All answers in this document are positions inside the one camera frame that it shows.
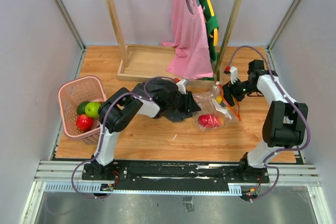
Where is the wooden clothes rack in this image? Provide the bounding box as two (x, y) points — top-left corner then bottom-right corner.
(105, 0), (242, 82)

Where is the yellow fake lemon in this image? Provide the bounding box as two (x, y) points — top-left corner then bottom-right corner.
(216, 97), (222, 104)

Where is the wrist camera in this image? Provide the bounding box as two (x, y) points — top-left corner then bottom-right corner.
(174, 78), (189, 94)
(224, 66), (238, 84)

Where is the pink t-shirt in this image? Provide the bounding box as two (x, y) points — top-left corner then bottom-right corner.
(161, 0), (213, 80)

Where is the pink plastic basket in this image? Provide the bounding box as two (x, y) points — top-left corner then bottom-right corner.
(58, 76), (107, 144)

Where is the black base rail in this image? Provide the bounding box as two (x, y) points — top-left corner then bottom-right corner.
(81, 159), (270, 191)

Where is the red fake apple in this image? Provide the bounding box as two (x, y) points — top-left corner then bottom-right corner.
(76, 114), (94, 132)

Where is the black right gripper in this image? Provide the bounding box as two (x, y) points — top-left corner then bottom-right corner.
(220, 77), (259, 107)

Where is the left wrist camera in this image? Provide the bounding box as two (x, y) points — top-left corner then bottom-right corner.
(174, 78), (189, 94)

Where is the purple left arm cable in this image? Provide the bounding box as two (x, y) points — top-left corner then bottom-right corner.
(71, 76), (179, 200)

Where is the dark green fake lime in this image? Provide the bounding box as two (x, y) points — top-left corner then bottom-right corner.
(77, 101), (90, 115)

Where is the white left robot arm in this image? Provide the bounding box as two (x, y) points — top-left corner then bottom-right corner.
(91, 83), (201, 180)

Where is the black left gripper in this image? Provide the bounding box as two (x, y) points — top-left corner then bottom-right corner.
(167, 91), (201, 113)

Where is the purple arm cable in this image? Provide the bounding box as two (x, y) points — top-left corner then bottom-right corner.
(71, 76), (179, 200)
(228, 45), (312, 200)

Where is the green t-shirt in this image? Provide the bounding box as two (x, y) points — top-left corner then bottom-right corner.
(199, 0), (219, 68)

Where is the clear zip top bag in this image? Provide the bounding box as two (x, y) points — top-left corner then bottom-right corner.
(193, 82), (242, 132)

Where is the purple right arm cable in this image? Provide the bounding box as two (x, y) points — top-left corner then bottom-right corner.
(228, 45), (312, 200)

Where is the dark grey checked cloth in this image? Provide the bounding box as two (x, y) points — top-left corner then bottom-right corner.
(132, 78), (194, 122)

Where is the green fake apple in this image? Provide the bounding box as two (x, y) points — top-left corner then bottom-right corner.
(85, 102), (101, 118)

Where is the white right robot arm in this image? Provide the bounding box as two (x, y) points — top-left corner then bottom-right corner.
(222, 60), (308, 182)

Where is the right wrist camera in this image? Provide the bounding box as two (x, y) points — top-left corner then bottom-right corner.
(224, 66), (238, 84)

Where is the red yellow fake mango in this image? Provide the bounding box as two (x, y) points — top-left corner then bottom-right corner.
(197, 114), (224, 129)

